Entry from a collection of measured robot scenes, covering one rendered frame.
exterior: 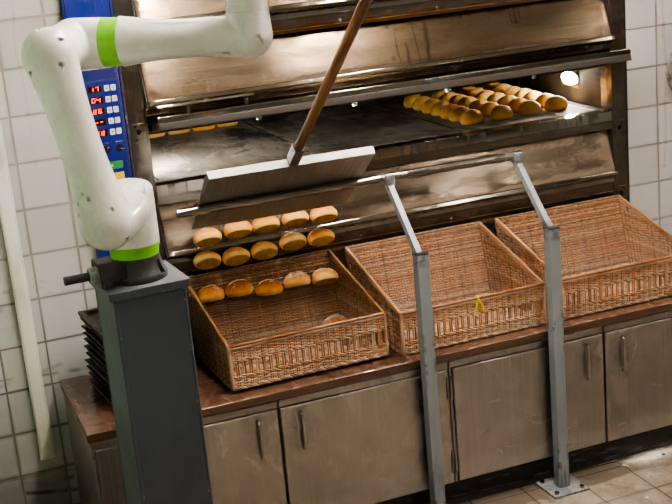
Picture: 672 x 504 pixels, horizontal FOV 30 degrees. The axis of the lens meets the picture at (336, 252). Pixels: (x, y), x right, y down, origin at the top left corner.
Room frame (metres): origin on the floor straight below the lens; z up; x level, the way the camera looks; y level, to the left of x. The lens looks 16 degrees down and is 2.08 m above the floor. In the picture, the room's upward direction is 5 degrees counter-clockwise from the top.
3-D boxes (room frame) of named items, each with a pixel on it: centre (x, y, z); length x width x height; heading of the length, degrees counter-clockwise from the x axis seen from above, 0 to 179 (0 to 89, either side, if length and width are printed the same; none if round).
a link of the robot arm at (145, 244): (3.00, 0.50, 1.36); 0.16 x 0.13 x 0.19; 170
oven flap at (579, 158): (4.46, -0.26, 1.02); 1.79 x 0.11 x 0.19; 110
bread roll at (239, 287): (4.15, 0.35, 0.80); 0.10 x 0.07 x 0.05; 111
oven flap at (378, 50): (4.46, -0.26, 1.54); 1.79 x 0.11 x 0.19; 110
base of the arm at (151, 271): (2.99, 0.55, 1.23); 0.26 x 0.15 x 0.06; 114
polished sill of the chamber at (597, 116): (4.48, -0.25, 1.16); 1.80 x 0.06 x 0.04; 110
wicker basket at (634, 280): (4.42, -0.94, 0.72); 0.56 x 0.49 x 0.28; 110
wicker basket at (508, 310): (4.22, -0.37, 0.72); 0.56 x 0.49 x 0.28; 110
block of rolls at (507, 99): (5.07, -0.66, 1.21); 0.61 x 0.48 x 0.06; 20
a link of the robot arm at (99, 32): (3.02, 0.55, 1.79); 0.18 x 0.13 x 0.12; 80
